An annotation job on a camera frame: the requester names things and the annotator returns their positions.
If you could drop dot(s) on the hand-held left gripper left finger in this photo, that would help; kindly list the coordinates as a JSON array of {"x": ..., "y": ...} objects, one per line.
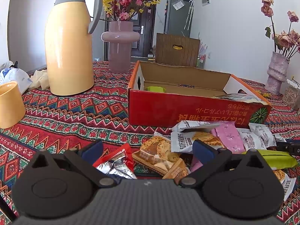
[{"x": 93, "y": 150}]

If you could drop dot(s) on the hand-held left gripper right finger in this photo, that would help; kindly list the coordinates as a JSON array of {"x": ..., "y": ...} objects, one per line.
[{"x": 201, "y": 148}]

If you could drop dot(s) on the lime green snack packet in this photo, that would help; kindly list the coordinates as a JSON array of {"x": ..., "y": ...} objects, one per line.
[{"x": 279, "y": 159}]

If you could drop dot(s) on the small pink snack packet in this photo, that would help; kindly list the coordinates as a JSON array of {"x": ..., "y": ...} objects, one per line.
[{"x": 195, "y": 165}]

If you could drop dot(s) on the white cookie picture snack packet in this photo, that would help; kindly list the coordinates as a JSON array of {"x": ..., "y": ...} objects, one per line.
[{"x": 185, "y": 139}]

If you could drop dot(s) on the red silver snack packet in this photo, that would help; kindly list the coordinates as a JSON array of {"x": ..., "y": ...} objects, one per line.
[{"x": 117, "y": 155}]

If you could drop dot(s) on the white barcode snack packet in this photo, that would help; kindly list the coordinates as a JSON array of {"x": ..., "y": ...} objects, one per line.
[{"x": 192, "y": 124}]

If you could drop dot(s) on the white orange cookie snack packet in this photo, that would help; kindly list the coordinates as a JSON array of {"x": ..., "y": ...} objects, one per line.
[{"x": 287, "y": 184}]

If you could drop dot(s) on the brown biscuit snack packet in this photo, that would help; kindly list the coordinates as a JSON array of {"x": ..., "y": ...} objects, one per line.
[{"x": 159, "y": 157}]

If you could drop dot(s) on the red cardboard box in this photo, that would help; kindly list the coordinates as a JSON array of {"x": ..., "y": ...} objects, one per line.
[{"x": 175, "y": 110}]

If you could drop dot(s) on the grey white snack packet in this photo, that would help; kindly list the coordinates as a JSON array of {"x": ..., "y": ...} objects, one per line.
[{"x": 239, "y": 97}]

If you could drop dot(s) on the green edged snack packet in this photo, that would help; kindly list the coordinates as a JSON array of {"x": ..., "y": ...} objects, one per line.
[{"x": 155, "y": 89}]

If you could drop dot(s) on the red patterned tablecloth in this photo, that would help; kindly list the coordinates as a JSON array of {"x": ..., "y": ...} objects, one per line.
[{"x": 70, "y": 117}]

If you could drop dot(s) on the clear seed container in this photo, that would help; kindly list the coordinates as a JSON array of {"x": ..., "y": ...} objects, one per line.
[{"x": 291, "y": 96}]

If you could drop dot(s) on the fallen yellow blossoms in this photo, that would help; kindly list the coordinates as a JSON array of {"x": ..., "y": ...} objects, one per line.
[{"x": 264, "y": 95}]

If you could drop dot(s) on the textured mauve vase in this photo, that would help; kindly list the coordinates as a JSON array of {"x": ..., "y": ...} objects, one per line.
[{"x": 277, "y": 70}]

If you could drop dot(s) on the cream cloth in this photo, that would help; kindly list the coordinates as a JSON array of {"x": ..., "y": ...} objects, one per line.
[{"x": 38, "y": 79}]

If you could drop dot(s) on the yellow cup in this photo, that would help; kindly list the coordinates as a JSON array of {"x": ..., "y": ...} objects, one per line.
[{"x": 10, "y": 105}]

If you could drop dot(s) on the yellow thermos jug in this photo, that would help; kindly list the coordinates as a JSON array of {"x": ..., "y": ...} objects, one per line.
[{"x": 70, "y": 51}]

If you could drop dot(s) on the pink glass vase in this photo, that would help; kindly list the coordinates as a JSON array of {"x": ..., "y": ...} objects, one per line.
[{"x": 119, "y": 51}]

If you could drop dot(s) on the wooden chair back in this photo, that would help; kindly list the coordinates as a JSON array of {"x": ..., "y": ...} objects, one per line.
[{"x": 168, "y": 51}]

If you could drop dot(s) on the white plastic bag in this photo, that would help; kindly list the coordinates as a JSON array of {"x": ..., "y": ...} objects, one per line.
[{"x": 16, "y": 77}]

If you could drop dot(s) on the dried pink roses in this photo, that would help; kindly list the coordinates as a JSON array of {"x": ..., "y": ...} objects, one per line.
[{"x": 284, "y": 38}]

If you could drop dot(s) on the grey refrigerator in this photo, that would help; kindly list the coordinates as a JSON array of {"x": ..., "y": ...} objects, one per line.
[{"x": 178, "y": 18}]

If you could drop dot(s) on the dark entrance door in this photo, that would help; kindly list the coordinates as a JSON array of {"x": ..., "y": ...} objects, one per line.
[{"x": 146, "y": 28}]

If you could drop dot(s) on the white folded umbrella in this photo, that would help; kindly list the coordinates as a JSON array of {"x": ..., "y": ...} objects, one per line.
[{"x": 189, "y": 14}]

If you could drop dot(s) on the yellow and pink blossom branches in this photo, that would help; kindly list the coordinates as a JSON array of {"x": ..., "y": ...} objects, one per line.
[{"x": 121, "y": 4}]

